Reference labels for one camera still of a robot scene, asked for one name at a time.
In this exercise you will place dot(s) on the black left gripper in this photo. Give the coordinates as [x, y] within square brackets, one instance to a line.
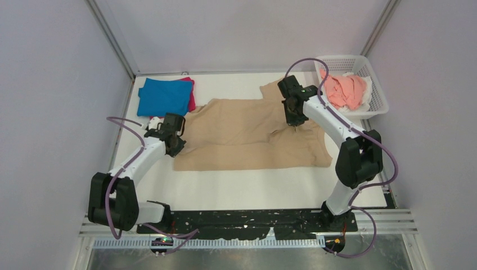
[174, 152]

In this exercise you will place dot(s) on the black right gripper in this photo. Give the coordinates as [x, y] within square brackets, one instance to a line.
[292, 121]

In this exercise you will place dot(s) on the beige t shirt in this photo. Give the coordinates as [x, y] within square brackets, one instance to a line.
[232, 134]

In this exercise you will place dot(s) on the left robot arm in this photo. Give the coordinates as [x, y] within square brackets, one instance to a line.
[113, 199]

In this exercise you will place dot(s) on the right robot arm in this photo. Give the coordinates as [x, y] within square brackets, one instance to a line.
[360, 157]

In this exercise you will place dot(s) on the red folded t shirt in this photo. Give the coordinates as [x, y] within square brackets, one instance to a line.
[174, 96]

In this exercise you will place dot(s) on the blue folded t shirt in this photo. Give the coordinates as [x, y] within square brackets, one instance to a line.
[145, 100]

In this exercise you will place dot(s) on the pink t shirt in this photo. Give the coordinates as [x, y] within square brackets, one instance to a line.
[344, 90]

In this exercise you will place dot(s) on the white plastic laundry basket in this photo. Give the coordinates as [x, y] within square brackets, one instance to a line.
[375, 102]

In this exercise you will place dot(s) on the white t shirt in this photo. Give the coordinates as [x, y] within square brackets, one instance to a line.
[366, 100]

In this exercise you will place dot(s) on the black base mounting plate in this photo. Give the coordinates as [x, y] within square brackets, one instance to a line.
[285, 224]

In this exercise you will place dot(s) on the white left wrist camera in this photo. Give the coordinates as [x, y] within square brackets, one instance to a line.
[155, 123]

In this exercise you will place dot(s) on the aluminium frame rail right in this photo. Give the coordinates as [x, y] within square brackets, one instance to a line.
[380, 26]

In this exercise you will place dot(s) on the aluminium frame rail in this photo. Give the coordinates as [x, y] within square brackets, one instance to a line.
[380, 26]
[102, 12]

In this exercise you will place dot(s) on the aluminium frame rail left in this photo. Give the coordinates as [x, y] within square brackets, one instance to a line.
[102, 12]

